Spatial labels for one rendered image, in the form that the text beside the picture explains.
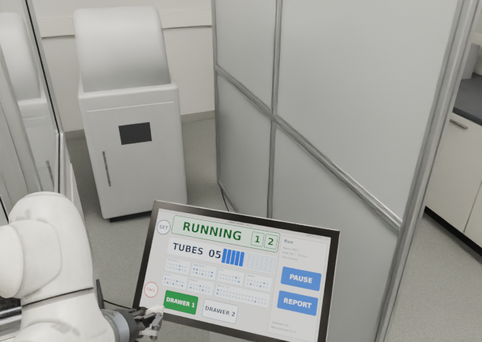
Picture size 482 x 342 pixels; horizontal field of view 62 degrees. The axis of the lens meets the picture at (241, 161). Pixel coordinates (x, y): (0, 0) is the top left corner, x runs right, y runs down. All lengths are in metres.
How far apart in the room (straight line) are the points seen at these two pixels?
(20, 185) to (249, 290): 0.60
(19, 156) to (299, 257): 0.70
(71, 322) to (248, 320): 0.56
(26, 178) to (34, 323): 0.42
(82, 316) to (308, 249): 0.60
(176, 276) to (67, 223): 0.53
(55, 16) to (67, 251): 3.59
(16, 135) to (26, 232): 0.34
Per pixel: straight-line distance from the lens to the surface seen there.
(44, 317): 0.65
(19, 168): 0.98
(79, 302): 0.66
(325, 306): 1.07
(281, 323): 1.08
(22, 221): 0.66
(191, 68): 4.39
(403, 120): 1.31
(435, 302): 2.70
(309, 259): 1.06
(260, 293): 1.08
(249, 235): 1.08
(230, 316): 1.10
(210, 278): 1.10
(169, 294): 1.14
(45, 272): 0.64
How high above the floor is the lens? 1.86
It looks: 30 degrees down
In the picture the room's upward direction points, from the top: straight up
